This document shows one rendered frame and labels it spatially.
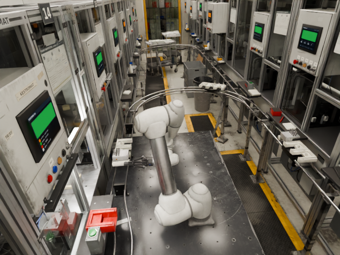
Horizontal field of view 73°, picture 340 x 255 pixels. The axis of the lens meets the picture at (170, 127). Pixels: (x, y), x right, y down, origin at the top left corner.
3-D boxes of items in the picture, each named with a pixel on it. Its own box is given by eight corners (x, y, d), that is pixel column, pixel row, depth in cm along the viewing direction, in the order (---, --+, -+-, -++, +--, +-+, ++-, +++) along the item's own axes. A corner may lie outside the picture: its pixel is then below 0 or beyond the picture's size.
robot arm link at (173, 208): (194, 221, 146) (163, 236, 139) (183, 211, 161) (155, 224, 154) (168, 104, 135) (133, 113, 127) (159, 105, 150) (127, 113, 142)
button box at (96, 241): (101, 253, 119) (96, 239, 113) (86, 254, 119) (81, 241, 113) (104, 239, 126) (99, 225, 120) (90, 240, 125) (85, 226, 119)
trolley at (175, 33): (183, 62, 775) (182, 32, 726) (166, 64, 766) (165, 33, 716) (177, 56, 846) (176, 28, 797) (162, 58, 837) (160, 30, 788)
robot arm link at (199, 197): (215, 213, 157) (217, 190, 146) (193, 224, 151) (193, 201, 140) (203, 197, 170) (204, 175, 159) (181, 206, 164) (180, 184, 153)
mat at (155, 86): (179, 143, 362) (179, 142, 362) (142, 146, 360) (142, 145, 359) (162, 56, 866) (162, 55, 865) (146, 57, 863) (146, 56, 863)
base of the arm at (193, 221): (208, 199, 176) (208, 194, 173) (215, 224, 157) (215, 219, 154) (184, 202, 175) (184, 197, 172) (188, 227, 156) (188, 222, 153)
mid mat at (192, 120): (226, 140, 362) (226, 140, 361) (192, 143, 360) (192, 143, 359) (211, 112, 448) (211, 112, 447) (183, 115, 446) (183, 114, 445)
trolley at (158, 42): (152, 76, 659) (149, 41, 610) (145, 71, 704) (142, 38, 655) (179, 72, 685) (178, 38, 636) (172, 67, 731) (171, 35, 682)
